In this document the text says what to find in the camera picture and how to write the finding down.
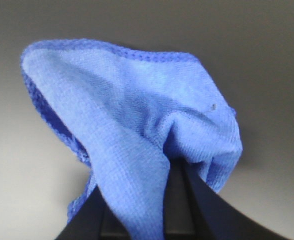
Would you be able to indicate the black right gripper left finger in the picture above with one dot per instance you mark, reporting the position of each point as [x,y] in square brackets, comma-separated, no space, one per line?
[94,221]

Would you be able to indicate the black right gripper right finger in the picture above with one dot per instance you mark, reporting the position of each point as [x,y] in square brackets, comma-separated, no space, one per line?
[193,211]

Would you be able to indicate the blue microfiber cloth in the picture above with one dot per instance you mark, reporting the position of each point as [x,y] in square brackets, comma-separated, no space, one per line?
[125,113]

